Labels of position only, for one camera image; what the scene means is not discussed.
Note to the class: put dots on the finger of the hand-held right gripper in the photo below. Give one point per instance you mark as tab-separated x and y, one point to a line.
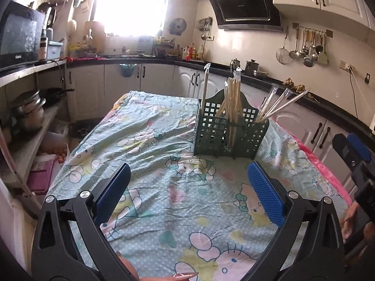
344	150
362	150

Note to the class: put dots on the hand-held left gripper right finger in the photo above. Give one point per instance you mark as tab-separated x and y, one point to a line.
265	193

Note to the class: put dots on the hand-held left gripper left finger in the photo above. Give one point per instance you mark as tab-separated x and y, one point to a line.
114	191

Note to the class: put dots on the green plastic utensil basket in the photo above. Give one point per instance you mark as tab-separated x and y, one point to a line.
209	131

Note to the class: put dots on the bamboo chopsticks group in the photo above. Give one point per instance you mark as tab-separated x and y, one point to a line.
233	99

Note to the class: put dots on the person's right hand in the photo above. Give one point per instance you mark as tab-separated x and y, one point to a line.
348	225

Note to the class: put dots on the person's left hand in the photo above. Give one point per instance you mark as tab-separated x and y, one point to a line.
131	273

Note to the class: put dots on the black kitchen countertop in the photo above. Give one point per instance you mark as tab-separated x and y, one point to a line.
339	109

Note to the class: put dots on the cartoon printed tablecloth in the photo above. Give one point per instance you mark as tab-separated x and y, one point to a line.
175	210

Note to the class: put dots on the orange round produce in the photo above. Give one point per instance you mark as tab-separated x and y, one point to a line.
60	156

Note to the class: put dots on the pink box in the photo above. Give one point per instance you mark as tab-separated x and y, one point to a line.
44	178

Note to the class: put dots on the ginger roots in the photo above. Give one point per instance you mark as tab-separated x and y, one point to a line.
296	87

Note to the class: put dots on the pale green spatula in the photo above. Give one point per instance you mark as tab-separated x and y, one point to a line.
323	58

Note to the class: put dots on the dark steel ladle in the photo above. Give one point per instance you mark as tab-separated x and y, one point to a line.
308	61

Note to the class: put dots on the white lower cabinets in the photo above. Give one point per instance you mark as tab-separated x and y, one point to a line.
88	90

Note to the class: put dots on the black frying pan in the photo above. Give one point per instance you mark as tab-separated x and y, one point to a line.
51	95

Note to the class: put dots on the stacked steel pots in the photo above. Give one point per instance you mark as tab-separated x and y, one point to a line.
27	109

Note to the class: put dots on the blue hanging bin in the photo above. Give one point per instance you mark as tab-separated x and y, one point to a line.
127	70

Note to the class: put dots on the steel kettle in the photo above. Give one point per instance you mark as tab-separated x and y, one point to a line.
235	65

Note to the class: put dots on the red cloth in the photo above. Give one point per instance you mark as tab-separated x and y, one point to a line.
85	59

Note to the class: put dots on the metal shelf rack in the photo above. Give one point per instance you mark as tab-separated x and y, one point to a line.
29	69

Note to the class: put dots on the dark spice rack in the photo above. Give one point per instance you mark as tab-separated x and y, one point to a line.
164	49

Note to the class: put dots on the blue plastic container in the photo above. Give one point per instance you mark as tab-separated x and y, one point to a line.
54	51

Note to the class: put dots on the dark bottle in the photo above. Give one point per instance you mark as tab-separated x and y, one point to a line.
43	48

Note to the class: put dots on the black range hood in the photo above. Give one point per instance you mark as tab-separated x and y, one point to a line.
243	5

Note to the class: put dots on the small hanging utensil rack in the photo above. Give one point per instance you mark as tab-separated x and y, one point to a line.
206	23

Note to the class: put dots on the old black television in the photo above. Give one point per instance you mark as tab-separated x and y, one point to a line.
19	35

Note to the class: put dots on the kitchen window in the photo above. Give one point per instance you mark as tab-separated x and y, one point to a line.
131	5

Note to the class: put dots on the white wall socket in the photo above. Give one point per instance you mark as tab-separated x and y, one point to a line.
344	64

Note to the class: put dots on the round grey wall fan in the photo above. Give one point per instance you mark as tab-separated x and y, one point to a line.
177	25

